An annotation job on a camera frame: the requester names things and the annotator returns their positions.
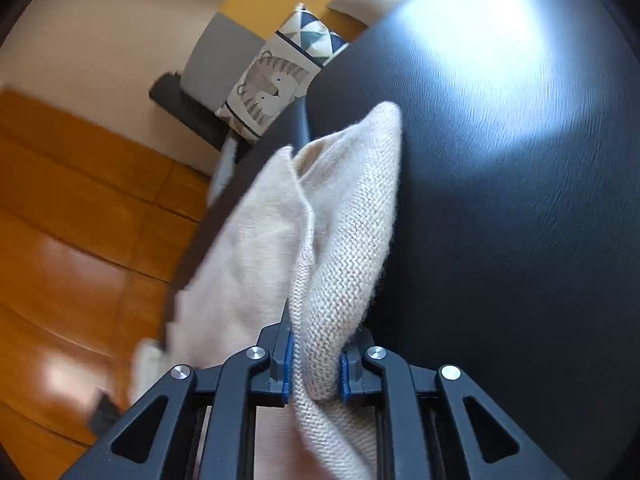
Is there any black rolled mat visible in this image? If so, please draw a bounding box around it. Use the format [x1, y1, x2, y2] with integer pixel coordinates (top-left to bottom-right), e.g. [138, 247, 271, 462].
[149, 72, 231, 152]

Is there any grey yellow blue sofa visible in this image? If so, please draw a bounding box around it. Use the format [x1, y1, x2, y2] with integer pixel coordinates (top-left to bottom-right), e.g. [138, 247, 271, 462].
[181, 0, 381, 111]

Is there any tiger print cushion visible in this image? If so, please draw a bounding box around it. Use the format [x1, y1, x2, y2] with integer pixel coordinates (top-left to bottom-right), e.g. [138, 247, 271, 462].
[217, 2, 351, 146]

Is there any white cloth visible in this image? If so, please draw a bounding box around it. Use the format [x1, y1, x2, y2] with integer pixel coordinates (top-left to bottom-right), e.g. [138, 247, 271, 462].
[131, 339, 173, 403]

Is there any beige knitted sweater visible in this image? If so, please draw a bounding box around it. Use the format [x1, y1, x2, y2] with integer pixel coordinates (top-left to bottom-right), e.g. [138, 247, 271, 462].
[165, 101, 403, 480]

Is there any dark object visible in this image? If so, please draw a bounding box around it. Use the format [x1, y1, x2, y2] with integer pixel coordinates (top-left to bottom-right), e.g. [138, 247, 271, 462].
[89, 390, 121, 436]

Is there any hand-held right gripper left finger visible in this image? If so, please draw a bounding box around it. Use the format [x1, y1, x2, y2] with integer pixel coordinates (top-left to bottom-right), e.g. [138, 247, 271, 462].
[62, 305, 293, 480]

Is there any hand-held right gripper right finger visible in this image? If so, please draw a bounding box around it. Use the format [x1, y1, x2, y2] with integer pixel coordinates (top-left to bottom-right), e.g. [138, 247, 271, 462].
[339, 327, 571, 480]

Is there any light grey armrest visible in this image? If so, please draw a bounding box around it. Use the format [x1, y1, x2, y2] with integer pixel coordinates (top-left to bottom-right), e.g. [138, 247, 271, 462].
[206, 135, 241, 207]

